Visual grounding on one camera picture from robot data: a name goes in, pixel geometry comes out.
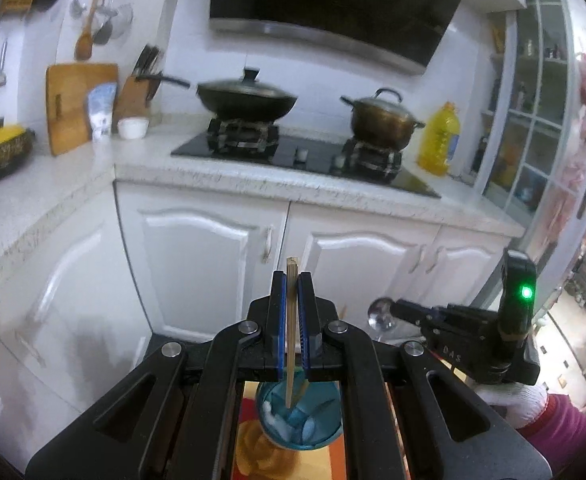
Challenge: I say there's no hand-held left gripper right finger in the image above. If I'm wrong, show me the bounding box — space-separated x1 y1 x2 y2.
298 271 554 480

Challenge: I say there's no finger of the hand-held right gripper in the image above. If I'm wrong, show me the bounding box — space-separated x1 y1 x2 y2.
390 299 444 330

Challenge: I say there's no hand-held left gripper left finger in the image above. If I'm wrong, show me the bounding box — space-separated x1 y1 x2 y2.
26 270 289 480

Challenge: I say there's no wooden chopstick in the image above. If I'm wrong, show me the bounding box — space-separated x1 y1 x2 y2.
285 256 300 407

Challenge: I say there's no metal spoon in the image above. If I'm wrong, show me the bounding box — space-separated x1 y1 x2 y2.
367 297 397 345

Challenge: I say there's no floral utensil cup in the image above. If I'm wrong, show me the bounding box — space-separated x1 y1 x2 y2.
255 379 345 453

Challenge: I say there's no person's right forearm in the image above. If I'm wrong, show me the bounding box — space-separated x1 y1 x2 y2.
517 392 586 467

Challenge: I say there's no person's right hand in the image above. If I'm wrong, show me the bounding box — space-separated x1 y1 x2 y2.
473 382 550 429

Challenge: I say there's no white cabinet door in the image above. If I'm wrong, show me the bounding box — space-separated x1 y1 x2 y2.
275 201 442 343
0 280 86 458
23 185 152 361
114 181 291 347
413 226 510 312

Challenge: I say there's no orange patterned blanket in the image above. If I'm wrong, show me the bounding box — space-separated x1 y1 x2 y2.
225 380 411 480

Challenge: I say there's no black gas stove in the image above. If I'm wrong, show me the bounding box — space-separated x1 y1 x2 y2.
170 117 442 200

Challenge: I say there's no yellow oil bottle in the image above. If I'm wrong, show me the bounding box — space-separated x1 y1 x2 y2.
417 101 462 177

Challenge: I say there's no brass pot with lid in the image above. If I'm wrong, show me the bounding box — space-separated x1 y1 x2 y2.
340 87 426 153

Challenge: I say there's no glass door cabinet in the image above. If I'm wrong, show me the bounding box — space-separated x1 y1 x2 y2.
472 0 574 222

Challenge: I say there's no black wok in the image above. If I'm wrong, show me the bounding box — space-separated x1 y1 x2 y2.
136 74 299 123

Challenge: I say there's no black wok lid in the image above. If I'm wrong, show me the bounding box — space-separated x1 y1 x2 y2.
196 67 288 100

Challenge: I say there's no white bowl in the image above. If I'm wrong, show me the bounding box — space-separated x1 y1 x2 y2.
117 116 151 140

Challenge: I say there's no wooden knife block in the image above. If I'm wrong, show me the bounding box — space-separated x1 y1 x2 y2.
112 44 163 122

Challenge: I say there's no blue white plastic packet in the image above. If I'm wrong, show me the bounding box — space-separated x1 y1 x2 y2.
86 85 118 142

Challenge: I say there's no wooden cutting board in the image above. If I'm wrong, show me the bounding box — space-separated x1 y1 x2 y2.
46 62 120 157

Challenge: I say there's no black range hood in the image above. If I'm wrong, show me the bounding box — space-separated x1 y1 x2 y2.
209 0 478 76

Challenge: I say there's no yellow casserole pot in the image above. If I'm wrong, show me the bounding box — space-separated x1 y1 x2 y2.
0 120 37 182

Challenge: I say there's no wooden spatula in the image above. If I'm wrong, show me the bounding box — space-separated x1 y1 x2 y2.
74 0 110 61

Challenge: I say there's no metal strainer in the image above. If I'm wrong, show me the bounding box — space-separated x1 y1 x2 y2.
93 2 134 46

